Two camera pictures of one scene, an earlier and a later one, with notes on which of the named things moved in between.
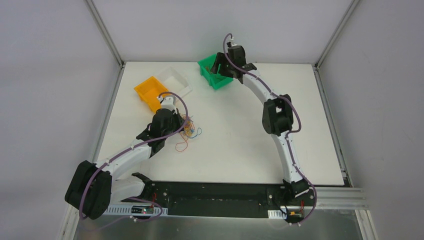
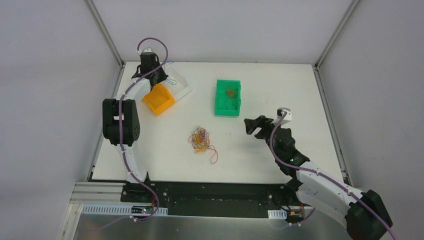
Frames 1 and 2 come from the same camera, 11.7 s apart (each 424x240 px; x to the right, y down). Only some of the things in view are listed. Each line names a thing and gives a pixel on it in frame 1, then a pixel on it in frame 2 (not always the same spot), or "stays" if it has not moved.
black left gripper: [180, 120] → [157, 78]
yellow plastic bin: [148, 92] stays
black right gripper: [219, 66] → [265, 126]
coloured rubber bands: [188, 125] → [200, 142]
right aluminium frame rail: [334, 34] stays
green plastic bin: [215, 80] → [228, 101]
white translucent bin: [174, 82] stays
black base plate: [222, 199] stays
